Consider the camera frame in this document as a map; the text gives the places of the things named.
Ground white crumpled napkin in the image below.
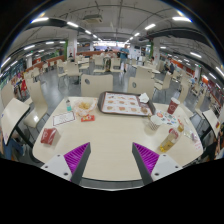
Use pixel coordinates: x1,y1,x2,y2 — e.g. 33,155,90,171
138,92,150,104

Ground small red sauce packet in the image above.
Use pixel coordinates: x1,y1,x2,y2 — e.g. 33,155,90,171
80,114,96,123

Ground ceiling strip lights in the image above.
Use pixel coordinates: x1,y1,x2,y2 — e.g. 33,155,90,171
0,13,224,79

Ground white and red table sticker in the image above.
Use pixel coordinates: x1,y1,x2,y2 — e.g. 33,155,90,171
194,140,205,152

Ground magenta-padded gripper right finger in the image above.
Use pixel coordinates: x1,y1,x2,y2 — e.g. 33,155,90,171
131,142,184,186

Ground far beige chairs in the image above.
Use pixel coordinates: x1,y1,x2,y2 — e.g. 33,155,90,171
23,54,204,101

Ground small clear sanitizer bottle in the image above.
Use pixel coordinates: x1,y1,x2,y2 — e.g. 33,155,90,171
65,98,73,112

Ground clear yellow-capped tea bottle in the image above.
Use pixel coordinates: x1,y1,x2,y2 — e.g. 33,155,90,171
158,122,185,154

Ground red paper packet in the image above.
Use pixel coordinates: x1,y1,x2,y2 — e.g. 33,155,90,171
40,127,61,146

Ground dark brown food tray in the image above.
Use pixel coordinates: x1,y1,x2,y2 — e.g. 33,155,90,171
97,91,157,118

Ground red paper cup with lid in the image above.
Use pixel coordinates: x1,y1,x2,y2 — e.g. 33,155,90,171
166,97,181,116

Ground beige chair with round hole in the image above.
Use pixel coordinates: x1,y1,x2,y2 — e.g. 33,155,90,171
127,76,156,100
80,73,114,98

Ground colourful printed paper sheet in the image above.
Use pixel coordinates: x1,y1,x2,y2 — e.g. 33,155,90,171
155,109,179,127

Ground printed paper tray liner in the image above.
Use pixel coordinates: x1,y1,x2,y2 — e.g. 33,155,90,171
100,92,150,116

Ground ceiling air conditioner unit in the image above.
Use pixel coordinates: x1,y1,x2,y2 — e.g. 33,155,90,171
81,13,104,24

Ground white printed card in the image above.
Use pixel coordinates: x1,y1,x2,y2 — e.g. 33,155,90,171
52,110,77,127

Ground white patterned paper cup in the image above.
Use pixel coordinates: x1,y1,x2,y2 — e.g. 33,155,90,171
148,114,163,132

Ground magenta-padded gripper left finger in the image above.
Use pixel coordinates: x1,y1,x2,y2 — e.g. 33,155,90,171
40,142,92,186

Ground clear plastic wrapper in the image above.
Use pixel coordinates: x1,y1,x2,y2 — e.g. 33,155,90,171
182,123,201,143

